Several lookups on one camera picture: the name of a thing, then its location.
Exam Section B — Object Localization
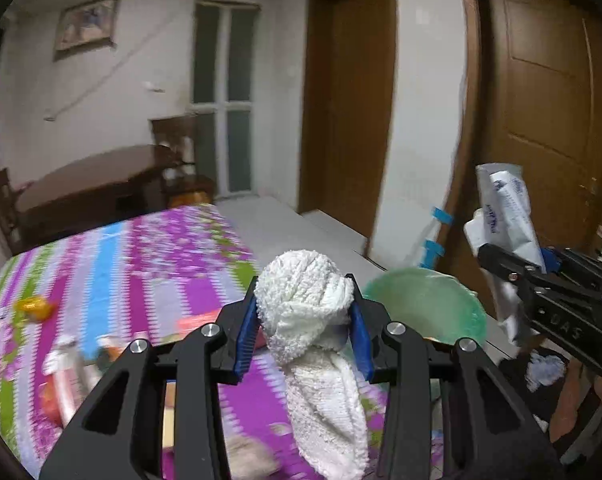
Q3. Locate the glass panel door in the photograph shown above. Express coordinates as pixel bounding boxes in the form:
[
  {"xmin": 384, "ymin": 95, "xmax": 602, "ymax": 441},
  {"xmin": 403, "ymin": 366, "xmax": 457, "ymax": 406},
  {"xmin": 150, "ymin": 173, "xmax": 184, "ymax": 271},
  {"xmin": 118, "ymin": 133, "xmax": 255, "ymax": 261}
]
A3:
[{"xmin": 190, "ymin": 1, "xmax": 260, "ymax": 197}]

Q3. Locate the brown wooden door right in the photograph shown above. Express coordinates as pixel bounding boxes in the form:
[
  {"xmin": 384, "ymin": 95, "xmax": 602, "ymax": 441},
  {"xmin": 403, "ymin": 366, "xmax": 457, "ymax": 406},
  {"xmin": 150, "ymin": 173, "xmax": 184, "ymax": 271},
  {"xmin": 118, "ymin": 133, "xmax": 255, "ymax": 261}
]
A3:
[{"xmin": 440, "ymin": 0, "xmax": 602, "ymax": 308}]

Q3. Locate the white blue tissue packet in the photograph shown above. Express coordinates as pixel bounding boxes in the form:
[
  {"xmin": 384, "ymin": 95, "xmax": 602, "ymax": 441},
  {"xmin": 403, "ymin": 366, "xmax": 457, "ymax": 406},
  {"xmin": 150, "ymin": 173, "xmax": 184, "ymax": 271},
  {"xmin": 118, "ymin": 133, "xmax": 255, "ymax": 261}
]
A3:
[{"xmin": 464, "ymin": 162, "xmax": 546, "ymax": 348}]

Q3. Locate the brown wooden door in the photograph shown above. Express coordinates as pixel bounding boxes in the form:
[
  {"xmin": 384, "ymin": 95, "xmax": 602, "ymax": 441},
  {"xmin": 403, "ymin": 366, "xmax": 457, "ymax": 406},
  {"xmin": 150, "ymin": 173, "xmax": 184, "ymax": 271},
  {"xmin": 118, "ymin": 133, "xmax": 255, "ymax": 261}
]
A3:
[
  {"xmin": 440, "ymin": 0, "xmax": 602, "ymax": 308},
  {"xmin": 298, "ymin": 0, "xmax": 397, "ymax": 256}
]

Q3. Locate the framed wall picture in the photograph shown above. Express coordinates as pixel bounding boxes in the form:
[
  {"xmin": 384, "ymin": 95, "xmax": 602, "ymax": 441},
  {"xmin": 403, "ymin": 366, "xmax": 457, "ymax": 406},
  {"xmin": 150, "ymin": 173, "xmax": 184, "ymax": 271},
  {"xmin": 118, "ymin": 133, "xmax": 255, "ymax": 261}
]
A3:
[{"xmin": 54, "ymin": 0, "xmax": 120, "ymax": 61}]

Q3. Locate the yellow snack wrapper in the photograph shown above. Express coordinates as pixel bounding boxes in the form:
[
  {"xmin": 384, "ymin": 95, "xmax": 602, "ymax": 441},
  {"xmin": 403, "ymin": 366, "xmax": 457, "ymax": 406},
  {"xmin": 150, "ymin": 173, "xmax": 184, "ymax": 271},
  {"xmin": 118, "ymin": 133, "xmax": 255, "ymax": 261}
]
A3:
[{"xmin": 14, "ymin": 295, "xmax": 57, "ymax": 323}]

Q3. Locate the wooden chair behind table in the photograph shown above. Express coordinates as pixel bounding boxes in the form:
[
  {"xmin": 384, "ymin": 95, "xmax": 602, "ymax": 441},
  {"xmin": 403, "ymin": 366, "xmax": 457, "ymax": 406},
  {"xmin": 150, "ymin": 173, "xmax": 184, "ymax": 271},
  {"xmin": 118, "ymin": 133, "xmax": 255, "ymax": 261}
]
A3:
[{"xmin": 149, "ymin": 115, "xmax": 216, "ymax": 208}]

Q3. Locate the red tissue pack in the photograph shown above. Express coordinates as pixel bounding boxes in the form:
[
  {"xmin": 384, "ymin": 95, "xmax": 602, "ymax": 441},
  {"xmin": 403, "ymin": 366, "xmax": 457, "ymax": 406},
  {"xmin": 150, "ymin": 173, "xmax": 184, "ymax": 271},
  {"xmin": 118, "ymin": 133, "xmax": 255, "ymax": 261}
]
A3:
[{"xmin": 177, "ymin": 309, "xmax": 220, "ymax": 338}]

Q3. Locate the person's right hand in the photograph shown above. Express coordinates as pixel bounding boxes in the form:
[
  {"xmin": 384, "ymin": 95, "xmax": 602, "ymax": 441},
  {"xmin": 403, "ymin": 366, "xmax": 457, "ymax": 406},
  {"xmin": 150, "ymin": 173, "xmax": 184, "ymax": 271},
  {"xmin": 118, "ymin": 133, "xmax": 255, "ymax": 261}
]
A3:
[{"xmin": 549, "ymin": 359, "xmax": 602, "ymax": 443}]

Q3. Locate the floral striped tablecloth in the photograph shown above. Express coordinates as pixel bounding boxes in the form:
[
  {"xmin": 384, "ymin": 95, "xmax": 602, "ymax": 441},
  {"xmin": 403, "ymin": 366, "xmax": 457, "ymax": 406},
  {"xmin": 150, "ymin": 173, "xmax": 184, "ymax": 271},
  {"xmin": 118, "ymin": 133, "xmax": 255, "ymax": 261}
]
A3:
[{"xmin": 0, "ymin": 205, "xmax": 258, "ymax": 474}]

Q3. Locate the white wall cable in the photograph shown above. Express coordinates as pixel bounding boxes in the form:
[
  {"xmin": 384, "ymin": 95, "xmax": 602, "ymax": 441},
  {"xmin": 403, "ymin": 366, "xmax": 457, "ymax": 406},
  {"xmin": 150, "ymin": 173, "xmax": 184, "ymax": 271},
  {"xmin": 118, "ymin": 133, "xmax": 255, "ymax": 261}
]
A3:
[{"xmin": 42, "ymin": 8, "xmax": 183, "ymax": 123}]

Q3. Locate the dark wooden dining table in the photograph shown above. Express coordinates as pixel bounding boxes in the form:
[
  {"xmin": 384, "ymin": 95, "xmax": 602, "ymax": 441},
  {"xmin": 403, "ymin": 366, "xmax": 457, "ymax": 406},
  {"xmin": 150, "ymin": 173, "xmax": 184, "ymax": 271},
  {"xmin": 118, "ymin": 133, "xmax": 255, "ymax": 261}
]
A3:
[{"xmin": 16, "ymin": 144, "xmax": 177, "ymax": 244}]

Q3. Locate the brown wooden door middle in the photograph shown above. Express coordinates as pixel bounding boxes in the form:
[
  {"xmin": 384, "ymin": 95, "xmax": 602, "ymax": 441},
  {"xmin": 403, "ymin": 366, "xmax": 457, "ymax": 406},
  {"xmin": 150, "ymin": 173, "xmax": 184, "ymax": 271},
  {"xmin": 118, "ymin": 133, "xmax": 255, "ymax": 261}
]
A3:
[{"xmin": 298, "ymin": 0, "xmax": 397, "ymax": 256}]

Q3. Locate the wooden chair at left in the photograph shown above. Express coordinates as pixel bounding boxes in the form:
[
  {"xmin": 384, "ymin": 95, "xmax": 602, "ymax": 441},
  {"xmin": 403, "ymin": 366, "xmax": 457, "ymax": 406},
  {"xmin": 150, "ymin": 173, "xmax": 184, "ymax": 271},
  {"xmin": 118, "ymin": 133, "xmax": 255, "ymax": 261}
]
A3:
[{"xmin": 0, "ymin": 168, "xmax": 23, "ymax": 256}]

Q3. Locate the white terry towel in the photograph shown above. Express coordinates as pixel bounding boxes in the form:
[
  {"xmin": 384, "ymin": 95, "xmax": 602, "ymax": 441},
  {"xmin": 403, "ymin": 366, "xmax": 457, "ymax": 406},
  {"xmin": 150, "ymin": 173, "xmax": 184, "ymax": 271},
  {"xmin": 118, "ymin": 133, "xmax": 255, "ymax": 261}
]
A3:
[{"xmin": 254, "ymin": 249, "xmax": 368, "ymax": 479}]

